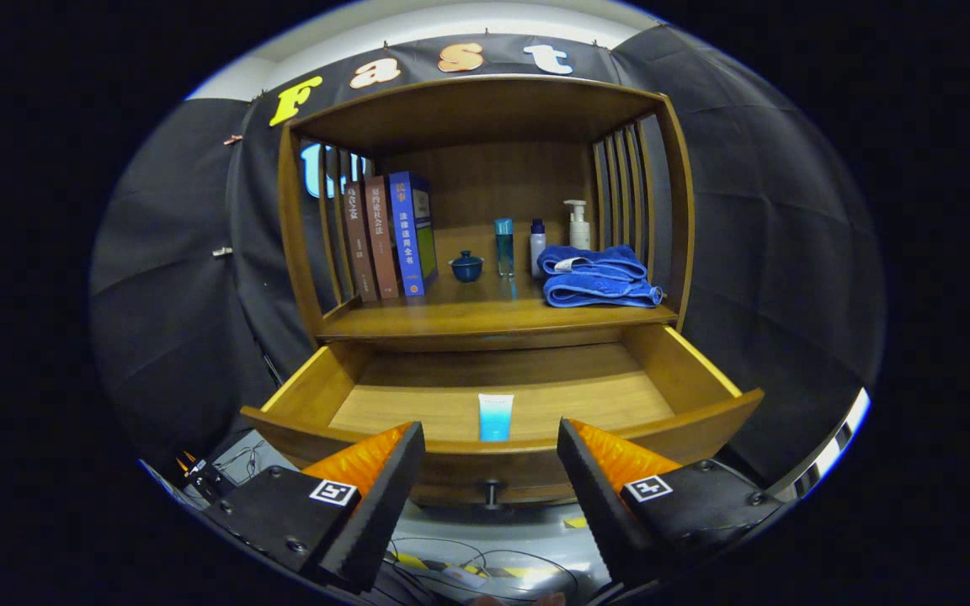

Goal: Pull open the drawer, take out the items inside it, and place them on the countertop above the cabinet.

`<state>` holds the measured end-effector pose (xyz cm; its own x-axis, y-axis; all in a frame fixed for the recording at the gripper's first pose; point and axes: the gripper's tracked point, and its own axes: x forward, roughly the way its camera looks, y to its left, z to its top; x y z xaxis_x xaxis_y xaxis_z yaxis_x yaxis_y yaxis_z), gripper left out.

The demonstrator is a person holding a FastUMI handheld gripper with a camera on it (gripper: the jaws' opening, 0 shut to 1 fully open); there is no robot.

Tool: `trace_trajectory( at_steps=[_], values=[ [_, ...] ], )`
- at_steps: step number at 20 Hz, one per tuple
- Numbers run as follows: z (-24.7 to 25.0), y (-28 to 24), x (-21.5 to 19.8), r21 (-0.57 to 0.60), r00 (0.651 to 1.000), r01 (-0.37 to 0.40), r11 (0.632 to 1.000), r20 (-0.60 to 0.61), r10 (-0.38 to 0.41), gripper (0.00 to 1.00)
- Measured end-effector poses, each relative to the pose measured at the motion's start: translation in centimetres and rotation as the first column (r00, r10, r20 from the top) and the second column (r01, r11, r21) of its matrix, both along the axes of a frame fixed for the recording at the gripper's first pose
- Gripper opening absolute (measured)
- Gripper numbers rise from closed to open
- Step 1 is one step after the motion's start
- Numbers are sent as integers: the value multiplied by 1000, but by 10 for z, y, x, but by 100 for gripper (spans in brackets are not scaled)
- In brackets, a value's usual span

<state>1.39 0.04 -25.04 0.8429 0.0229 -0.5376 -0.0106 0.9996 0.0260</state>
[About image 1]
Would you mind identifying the wooden countertop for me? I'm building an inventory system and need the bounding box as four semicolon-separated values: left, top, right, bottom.
319;271;680;342

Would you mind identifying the wooden drawer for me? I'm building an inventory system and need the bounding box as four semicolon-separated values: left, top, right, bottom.
239;324;765;510

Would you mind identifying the reddish brown book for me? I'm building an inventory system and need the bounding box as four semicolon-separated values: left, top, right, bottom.
364;174;402;300

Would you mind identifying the wooden cabinet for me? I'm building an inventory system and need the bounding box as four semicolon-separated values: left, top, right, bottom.
277;74;696;354

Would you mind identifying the blue folded towel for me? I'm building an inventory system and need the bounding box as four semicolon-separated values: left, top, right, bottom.
536;243;665;310

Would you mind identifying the black backdrop cloth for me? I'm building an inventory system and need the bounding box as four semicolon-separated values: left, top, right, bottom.
88;25;888;493

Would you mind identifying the black device with wires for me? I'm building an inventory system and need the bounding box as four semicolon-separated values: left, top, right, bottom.
173;450;238;503

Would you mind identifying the dark blue lidded teacup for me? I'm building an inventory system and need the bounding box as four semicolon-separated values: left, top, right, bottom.
449;249;485;284

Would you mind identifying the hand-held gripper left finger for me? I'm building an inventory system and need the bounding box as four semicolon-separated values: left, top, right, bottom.
199;421;427;594

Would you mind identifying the yellow black floor tape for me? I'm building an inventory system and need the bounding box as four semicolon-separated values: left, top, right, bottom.
391;551;555;583

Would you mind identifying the dark brown book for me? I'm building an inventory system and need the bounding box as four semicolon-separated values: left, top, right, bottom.
343;180;379;303

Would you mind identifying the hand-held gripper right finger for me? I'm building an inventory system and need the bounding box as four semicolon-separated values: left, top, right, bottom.
557;417;785;590

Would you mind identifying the thin black cable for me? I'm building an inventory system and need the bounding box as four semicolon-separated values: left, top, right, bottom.
384;537;580;603
214;439;269;482

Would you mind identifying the white pump bottle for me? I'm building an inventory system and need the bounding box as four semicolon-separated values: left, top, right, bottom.
562;199;593;253

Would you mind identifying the blue book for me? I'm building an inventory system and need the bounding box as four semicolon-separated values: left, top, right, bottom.
387;171;440;298

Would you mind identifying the tall teal bottle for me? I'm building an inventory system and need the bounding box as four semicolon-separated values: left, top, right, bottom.
494;217;516;279

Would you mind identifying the light blue cosmetic tube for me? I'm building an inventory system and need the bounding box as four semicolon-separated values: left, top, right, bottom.
477;393;515;444

